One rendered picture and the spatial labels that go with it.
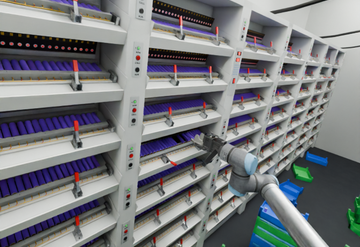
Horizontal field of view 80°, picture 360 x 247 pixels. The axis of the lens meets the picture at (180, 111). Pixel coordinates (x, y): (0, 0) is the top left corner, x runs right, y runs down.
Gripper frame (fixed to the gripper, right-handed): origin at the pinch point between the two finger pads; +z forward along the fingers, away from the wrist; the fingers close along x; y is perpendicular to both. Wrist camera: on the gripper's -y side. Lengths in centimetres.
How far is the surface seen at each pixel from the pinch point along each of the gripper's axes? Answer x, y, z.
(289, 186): -190, -103, -20
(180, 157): 11.4, -6.9, -1.3
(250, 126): -74, -6, 0
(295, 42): -161, 69, 10
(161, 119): 22.9, 15.0, 4.5
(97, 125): 56, 18, 5
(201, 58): -13.4, 44.7, 14.0
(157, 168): 28.4, -7.3, -2.2
